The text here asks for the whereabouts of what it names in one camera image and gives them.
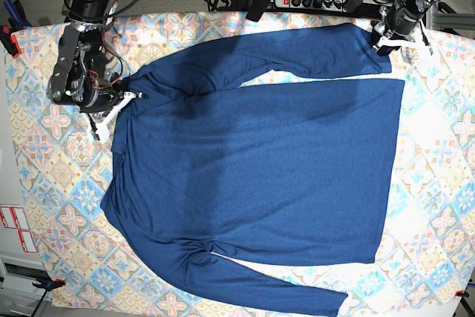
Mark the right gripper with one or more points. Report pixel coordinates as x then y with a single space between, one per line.
81 78

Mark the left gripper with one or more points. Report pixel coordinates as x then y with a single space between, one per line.
402 26

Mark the blue long-sleeve shirt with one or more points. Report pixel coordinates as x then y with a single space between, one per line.
274 148

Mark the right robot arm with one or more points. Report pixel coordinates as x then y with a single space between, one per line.
93 17

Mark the black power adapter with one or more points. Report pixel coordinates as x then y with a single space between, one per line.
350 6

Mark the white power strip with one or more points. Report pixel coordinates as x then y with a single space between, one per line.
324 5

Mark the red-black clamp top left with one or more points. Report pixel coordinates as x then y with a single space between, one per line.
9 41

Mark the blue clamp top left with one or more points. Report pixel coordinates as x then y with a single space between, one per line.
17 18

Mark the red-white labels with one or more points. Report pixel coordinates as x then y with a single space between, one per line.
15 231

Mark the black red-lettered bar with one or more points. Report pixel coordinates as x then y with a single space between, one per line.
256 10

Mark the clamp bottom left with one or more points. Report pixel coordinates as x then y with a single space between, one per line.
47 284

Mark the clamp bottom right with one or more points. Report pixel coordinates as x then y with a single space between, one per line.
462 294

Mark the aluminium frame right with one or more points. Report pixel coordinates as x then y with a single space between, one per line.
452 16

